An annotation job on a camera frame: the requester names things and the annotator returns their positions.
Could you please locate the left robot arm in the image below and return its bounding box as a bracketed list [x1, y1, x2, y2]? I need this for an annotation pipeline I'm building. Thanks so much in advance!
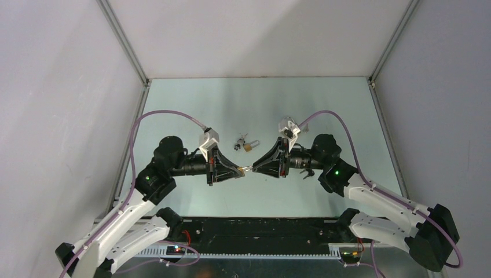
[55, 134, 246, 277]

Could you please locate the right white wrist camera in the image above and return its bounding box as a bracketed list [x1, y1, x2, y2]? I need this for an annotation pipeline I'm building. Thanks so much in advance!
[279, 116, 301, 152]

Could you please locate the left circuit board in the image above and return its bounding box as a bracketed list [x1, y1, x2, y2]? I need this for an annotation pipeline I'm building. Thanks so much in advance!
[166, 245, 186, 256]

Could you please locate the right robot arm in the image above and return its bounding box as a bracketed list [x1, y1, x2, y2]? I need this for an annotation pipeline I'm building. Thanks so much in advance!
[252, 134, 460, 272]

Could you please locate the black keys bunch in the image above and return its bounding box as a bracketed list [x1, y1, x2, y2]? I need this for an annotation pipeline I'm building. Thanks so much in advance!
[299, 169, 315, 180]

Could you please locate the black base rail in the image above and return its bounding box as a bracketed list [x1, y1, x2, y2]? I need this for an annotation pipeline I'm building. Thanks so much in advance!
[167, 217, 358, 256]

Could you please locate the right circuit board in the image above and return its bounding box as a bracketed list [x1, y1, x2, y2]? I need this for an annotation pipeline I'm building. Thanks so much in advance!
[340, 251, 362, 259]

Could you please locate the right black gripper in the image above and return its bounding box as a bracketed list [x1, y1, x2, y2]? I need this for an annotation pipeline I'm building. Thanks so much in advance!
[252, 137, 327, 179]

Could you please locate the large brass padlock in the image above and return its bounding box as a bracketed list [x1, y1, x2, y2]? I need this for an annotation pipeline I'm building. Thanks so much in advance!
[283, 116, 309, 133]

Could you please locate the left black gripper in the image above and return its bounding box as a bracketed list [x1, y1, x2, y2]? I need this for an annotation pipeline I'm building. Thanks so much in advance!
[170, 145, 242, 186]

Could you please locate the circuit board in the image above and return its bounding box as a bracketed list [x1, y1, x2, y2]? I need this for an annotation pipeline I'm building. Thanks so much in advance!
[166, 245, 186, 256]
[340, 251, 362, 259]

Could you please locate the small brass padlock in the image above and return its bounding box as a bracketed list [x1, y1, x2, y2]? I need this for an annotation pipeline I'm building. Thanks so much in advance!
[243, 140, 261, 152]
[238, 166, 253, 173]

